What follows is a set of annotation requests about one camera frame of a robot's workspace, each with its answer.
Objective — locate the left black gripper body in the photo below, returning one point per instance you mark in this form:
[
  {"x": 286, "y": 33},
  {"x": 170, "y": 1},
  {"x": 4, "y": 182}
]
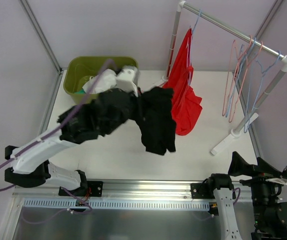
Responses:
[{"x": 132, "y": 104}]

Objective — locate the red tank top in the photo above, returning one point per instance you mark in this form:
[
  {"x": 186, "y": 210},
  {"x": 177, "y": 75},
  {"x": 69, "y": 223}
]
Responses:
[{"x": 186, "y": 105}]

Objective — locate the white tank top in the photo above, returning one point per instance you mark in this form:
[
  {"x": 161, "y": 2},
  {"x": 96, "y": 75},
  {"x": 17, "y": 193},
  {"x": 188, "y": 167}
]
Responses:
[{"x": 106, "y": 81}]

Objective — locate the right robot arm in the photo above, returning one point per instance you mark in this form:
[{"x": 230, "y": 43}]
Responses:
[{"x": 270, "y": 219}]

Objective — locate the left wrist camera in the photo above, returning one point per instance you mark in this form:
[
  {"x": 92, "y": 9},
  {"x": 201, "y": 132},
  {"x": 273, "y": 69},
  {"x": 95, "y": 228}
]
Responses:
[{"x": 127, "y": 79}]

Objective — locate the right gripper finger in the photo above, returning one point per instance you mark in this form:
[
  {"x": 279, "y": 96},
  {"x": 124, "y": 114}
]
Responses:
[
  {"x": 266, "y": 168},
  {"x": 239, "y": 166}
]

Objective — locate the white metal clothes rack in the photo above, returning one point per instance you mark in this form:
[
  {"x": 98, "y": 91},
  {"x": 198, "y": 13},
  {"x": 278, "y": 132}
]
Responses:
[{"x": 236, "y": 132}]

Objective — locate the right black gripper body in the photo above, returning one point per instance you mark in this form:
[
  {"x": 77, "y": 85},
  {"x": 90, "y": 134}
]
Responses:
[{"x": 259, "y": 177}]

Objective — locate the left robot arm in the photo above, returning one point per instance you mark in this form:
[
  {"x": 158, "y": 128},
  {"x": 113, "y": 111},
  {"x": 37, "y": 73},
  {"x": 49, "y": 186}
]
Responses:
[{"x": 31, "y": 166}]

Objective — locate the black tank top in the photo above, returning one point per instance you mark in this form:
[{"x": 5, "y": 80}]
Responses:
[{"x": 153, "y": 116}]

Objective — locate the pink wire hanger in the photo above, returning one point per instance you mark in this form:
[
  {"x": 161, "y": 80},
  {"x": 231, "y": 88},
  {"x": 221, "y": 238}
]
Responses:
[{"x": 239, "y": 76}]

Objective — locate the olive green plastic basin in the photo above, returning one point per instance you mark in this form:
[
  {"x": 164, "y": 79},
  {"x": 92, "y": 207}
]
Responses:
[{"x": 83, "y": 66}]

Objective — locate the green tank top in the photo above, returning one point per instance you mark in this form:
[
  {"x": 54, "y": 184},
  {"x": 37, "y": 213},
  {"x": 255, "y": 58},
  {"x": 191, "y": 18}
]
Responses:
[{"x": 79, "y": 92}]

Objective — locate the aluminium rail with cable duct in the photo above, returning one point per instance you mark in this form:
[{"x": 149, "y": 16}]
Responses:
[{"x": 120, "y": 195}]

